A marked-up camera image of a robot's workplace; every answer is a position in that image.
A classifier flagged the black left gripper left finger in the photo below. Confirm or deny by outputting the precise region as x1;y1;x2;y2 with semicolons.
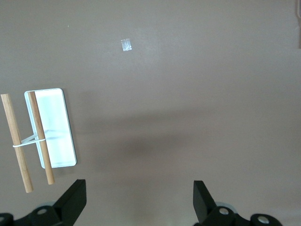
0;179;87;226

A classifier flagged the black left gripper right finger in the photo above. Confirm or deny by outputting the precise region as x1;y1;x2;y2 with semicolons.
192;180;283;226

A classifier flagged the white rack base tray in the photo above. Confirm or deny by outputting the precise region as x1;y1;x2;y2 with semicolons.
24;88;78;169

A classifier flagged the clear tape piece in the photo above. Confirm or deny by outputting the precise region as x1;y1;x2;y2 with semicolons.
120;38;133;52

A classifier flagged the white wire rack bracket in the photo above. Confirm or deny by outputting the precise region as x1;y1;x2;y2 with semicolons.
13;133;47;148

